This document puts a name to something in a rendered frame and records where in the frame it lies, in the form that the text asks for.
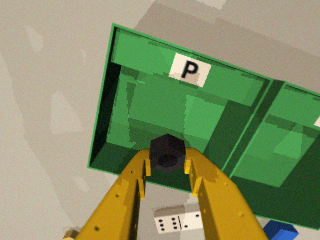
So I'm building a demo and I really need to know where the yellow hex nut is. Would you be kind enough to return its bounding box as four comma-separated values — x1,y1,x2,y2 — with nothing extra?
62,230,79,240

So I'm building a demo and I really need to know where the green rack of bins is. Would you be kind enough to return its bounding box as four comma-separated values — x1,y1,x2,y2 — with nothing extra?
87,23,320,230

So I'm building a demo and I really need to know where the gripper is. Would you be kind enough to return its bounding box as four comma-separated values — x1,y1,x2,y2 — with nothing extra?
74,147,269,240

